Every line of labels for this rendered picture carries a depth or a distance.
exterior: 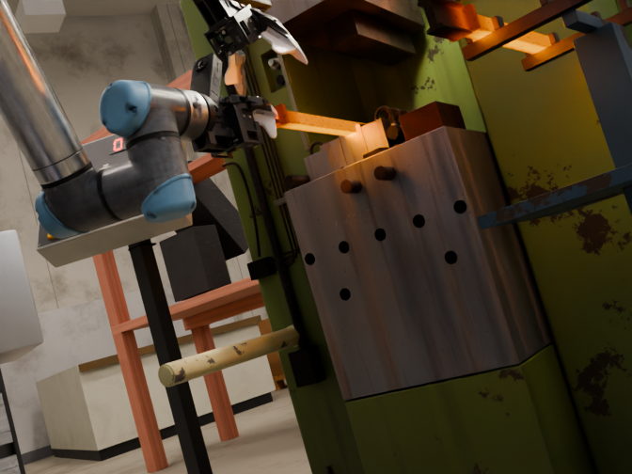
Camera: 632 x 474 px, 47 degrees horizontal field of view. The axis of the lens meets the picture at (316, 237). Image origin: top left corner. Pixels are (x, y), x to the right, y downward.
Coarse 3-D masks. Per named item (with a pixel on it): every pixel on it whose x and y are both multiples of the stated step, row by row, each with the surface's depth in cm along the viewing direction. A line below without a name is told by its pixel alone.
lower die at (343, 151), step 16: (368, 128) 148; (384, 128) 147; (336, 144) 153; (352, 144) 151; (368, 144) 149; (384, 144) 147; (304, 160) 157; (320, 160) 155; (336, 160) 153; (352, 160) 151; (320, 176) 155
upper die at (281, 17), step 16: (272, 0) 159; (288, 0) 157; (304, 0) 155; (320, 0) 153; (336, 0) 154; (352, 0) 156; (368, 0) 160; (384, 0) 167; (400, 0) 176; (416, 0) 185; (288, 16) 157; (304, 16) 157; (320, 16) 160; (336, 16) 162; (384, 16) 170; (400, 16) 173; (416, 16) 181; (304, 32) 166; (320, 32) 169
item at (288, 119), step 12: (276, 108) 128; (276, 120) 127; (288, 120) 128; (300, 120) 133; (312, 120) 137; (324, 120) 141; (336, 120) 145; (348, 120) 149; (324, 132) 144; (336, 132) 146; (348, 132) 149
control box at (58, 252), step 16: (96, 144) 175; (112, 144) 173; (96, 160) 172; (112, 160) 170; (128, 160) 169; (112, 224) 159; (128, 224) 160; (144, 224) 160; (160, 224) 161; (176, 224) 162; (192, 224) 164; (48, 240) 162; (64, 240) 161; (80, 240) 161; (96, 240) 162; (112, 240) 163; (128, 240) 164; (48, 256) 164; (64, 256) 165; (80, 256) 166
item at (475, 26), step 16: (432, 0) 96; (448, 0) 98; (432, 16) 96; (448, 16) 98; (464, 16) 102; (480, 16) 105; (432, 32) 96; (448, 32) 98; (464, 32) 100; (480, 32) 105; (512, 48) 118; (528, 48) 120; (544, 48) 123
